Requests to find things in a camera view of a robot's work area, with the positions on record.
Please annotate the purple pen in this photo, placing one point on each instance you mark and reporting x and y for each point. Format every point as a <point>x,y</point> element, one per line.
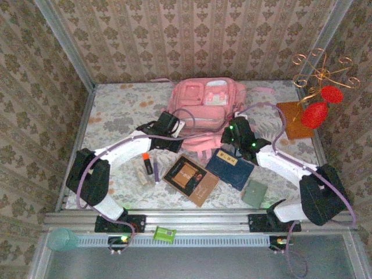
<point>156,171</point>

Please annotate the brown book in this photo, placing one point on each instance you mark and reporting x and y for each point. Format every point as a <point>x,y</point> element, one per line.
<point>189,177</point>

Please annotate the pink backpack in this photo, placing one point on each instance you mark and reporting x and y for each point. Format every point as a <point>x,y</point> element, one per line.
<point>203,113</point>

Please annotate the blue book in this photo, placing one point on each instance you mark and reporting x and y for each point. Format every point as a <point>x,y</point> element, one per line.
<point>229,171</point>

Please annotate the black marker orange cap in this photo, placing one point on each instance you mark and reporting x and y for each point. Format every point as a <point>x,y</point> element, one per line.
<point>148,165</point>

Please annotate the grey-green wallet pouch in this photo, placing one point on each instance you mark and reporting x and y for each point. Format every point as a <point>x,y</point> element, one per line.
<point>254,193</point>

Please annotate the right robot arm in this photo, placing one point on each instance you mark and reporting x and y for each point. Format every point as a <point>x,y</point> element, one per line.
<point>319,197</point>

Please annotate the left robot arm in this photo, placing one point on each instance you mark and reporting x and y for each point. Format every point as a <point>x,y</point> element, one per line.
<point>87,180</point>

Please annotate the floral tablecloth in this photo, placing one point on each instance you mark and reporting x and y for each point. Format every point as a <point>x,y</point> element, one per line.
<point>125,98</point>

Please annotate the wooden base board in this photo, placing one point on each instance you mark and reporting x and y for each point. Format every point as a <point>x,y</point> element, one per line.
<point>293,125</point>

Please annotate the large red ornament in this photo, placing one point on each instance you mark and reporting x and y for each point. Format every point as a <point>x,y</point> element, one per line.
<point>314,115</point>

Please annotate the small red ornament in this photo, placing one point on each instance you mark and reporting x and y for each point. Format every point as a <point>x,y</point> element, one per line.
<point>332,94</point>

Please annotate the teal plastic cup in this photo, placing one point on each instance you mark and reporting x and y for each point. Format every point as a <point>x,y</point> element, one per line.
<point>61,239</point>

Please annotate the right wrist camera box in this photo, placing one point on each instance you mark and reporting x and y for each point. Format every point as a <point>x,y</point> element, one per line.
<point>240,115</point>

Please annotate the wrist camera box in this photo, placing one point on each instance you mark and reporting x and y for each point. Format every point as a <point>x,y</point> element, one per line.
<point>240,115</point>
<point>179,129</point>

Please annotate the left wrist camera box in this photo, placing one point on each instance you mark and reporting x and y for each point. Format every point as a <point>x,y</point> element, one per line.
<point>179,129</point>

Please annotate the aluminium table side rail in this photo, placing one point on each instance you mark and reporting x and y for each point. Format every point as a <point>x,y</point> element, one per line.
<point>317,145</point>
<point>83,122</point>

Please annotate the aluminium frame rail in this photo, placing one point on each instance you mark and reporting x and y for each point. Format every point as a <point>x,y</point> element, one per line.
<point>197,221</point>

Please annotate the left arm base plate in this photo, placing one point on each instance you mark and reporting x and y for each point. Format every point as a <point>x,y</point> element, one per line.
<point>136,223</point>

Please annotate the green device on rail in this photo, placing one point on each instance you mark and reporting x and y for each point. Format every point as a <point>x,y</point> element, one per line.
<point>164,233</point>

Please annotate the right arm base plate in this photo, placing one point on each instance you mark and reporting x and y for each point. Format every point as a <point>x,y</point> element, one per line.
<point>258,223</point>

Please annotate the aluminium corner post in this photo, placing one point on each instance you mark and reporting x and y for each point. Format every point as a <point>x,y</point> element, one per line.
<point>325,40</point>
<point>64,43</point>

